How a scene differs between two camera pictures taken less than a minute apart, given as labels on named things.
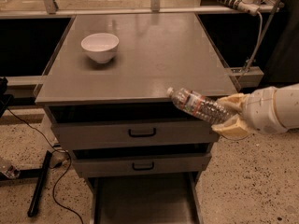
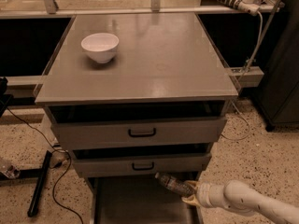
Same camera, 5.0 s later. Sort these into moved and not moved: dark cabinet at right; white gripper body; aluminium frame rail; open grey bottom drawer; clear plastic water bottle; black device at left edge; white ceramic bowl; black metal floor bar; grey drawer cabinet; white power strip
Moved: clear plastic water bottle; white gripper body
Not moved: open grey bottom drawer; white ceramic bowl; dark cabinet at right; black device at left edge; grey drawer cabinet; white power strip; aluminium frame rail; black metal floor bar
